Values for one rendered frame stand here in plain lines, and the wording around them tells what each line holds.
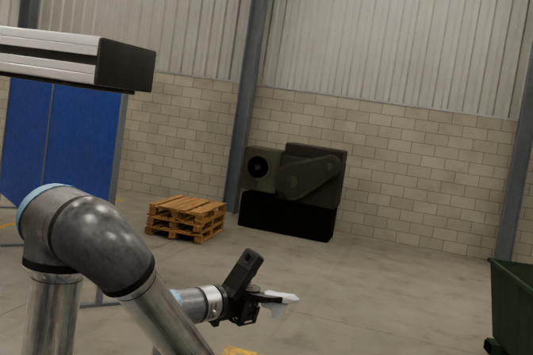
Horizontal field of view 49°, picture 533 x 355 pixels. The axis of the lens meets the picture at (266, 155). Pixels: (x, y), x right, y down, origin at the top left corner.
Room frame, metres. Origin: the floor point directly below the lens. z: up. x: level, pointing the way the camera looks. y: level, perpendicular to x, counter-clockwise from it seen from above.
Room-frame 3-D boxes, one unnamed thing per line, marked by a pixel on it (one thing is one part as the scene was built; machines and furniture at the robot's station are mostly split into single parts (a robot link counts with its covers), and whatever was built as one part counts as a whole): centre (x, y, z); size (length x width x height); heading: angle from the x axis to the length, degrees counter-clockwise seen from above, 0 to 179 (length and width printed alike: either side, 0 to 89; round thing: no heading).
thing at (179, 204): (8.73, 1.03, 0.22); 1.25 x 0.86 x 0.44; 168
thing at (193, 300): (1.17, 0.14, 1.56); 0.11 x 0.08 x 0.09; 136
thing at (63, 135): (6.85, 2.54, 1.18); 4.12 x 0.80 x 2.35; 37
